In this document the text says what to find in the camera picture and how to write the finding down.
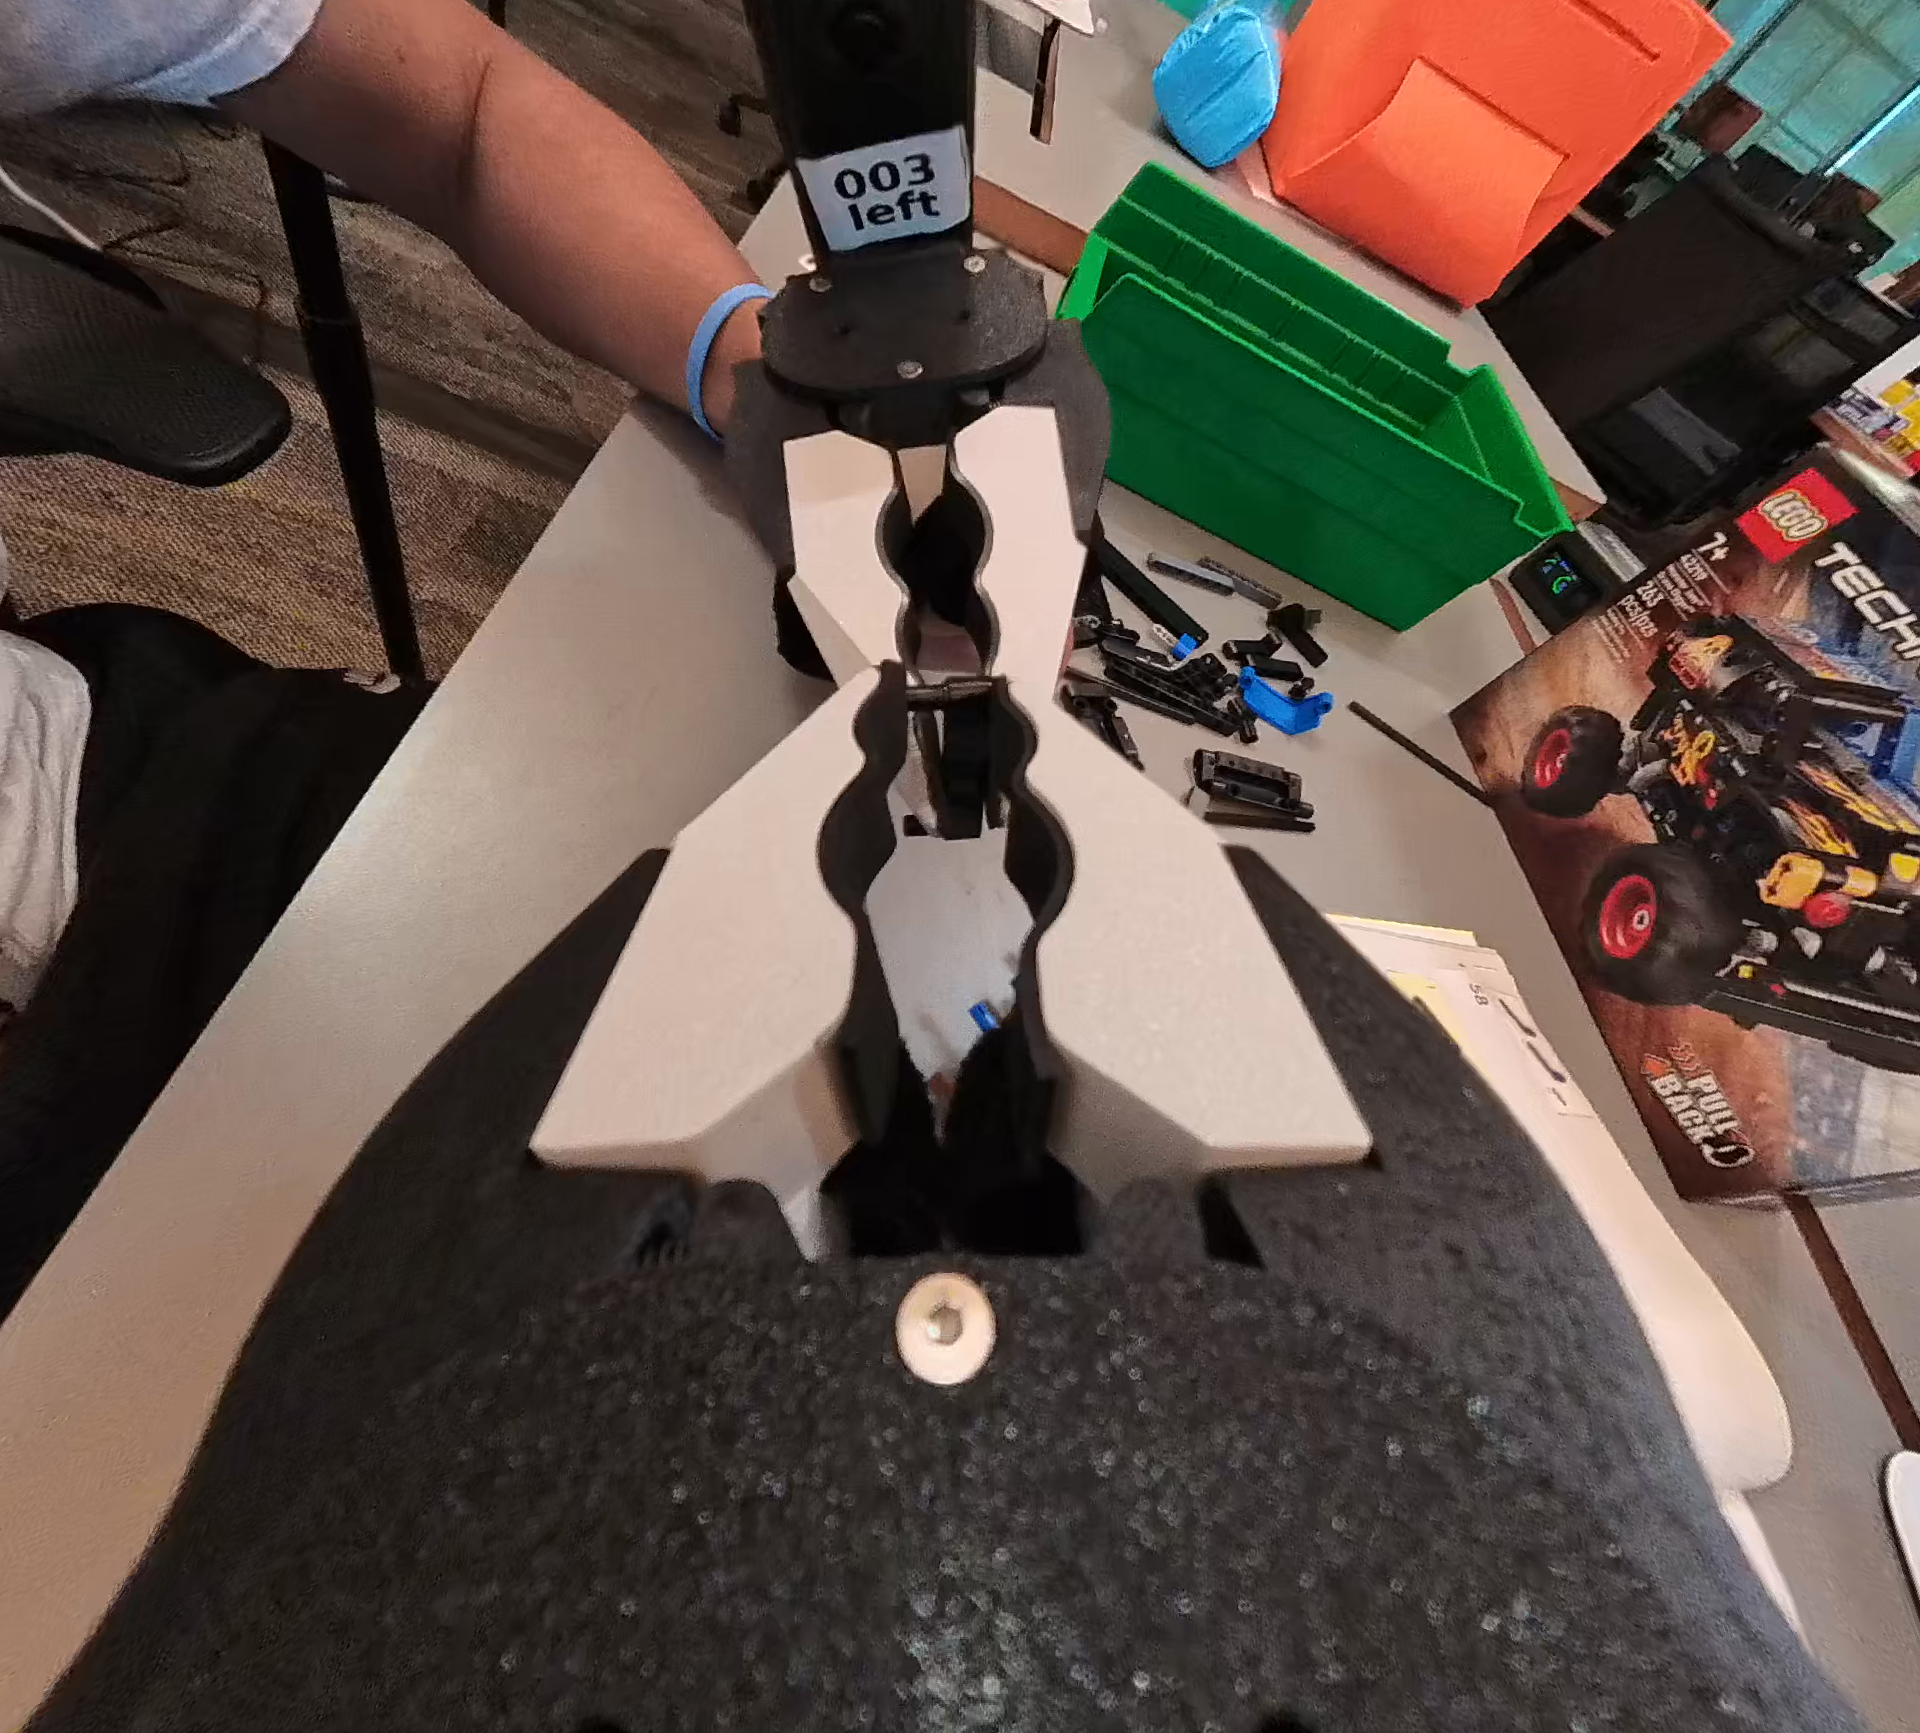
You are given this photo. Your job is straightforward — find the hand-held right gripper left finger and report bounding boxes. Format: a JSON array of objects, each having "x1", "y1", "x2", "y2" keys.
[{"x1": 530, "y1": 659, "x2": 948, "y2": 1259}]

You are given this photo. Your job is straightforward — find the blue filled plastic bag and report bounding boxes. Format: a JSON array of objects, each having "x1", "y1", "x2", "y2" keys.
[{"x1": 1152, "y1": 0, "x2": 1289, "y2": 170}]

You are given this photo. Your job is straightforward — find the blue wristband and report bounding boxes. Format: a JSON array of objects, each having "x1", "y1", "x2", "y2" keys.
[{"x1": 686, "y1": 285, "x2": 777, "y2": 443}]

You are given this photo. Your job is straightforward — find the long black lego axle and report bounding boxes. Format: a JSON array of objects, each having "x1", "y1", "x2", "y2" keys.
[{"x1": 1348, "y1": 701, "x2": 1495, "y2": 808}]

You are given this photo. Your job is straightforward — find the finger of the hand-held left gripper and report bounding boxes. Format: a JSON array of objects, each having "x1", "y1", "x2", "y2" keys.
[
  {"x1": 947, "y1": 401, "x2": 1090, "y2": 697},
  {"x1": 781, "y1": 435, "x2": 913, "y2": 686}
]

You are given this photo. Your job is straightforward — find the pile of black lego pieces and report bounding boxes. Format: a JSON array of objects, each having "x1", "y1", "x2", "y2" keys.
[{"x1": 1058, "y1": 533, "x2": 1338, "y2": 838}]

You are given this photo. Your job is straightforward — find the lego instruction booklet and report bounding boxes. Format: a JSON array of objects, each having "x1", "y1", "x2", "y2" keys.
[{"x1": 1327, "y1": 916, "x2": 1802, "y2": 1637}]

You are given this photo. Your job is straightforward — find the orange plastic bin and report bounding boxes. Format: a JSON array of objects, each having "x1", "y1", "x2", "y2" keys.
[{"x1": 1261, "y1": 0, "x2": 1734, "y2": 311}]

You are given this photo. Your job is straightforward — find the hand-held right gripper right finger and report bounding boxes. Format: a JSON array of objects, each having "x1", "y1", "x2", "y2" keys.
[{"x1": 947, "y1": 676, "x2": 1374, "y2": 1198}]

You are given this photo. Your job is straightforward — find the yellow and red boxes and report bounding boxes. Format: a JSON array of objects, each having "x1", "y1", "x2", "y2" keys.
[{"x1": 1819, "y1": 337, "x2": 1920, "y2": 475}]

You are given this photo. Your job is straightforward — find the small black timer device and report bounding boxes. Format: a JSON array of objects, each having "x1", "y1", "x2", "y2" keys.
[{"x1": 1508, "y1": 530, "x2": 1608, "y2": 633}]

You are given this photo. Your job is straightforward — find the person's dark pants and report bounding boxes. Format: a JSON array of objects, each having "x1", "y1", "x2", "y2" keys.
[{"x1": 0, "y1": 601, "x2": 438, "y2": 1315}]

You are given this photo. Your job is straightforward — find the blue angled lego piece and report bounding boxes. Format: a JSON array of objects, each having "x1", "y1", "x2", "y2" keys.
[{"x1": 1239, "y1": 669, "x2": 1338, "y2": 737}]

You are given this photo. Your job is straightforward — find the black chair armrest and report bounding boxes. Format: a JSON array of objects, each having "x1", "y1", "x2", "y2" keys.
[{"x1": 0, "y1": 224, "x2": 295, "y2": 490}]

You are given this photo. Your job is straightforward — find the monster truck lego box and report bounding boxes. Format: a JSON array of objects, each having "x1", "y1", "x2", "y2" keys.
[{"x1": 1448, "y1": 443, "x2": 1920, "y2": 1202}]

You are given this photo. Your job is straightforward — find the black lego pin assembly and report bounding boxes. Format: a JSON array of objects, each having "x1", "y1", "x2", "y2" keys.
[{"x1": 901, "y1": 669, "x2": 1011, "y2": 846}]

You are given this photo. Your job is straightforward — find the black office chair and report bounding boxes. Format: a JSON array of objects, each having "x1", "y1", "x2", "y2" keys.
[{"x1": 1483, "y1": 158, "x2": 1896, "y2": 520}]

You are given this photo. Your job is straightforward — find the green plastic bin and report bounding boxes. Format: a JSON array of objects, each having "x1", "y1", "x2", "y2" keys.
[{"x1": 1058, "y1": 162, "x2": 1574, "y2": 635}]

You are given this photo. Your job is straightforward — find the person's left forearm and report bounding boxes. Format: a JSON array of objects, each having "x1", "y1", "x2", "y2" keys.
[{"x1": 217, "y1": 0, "x2": 783, "y2": 445}]

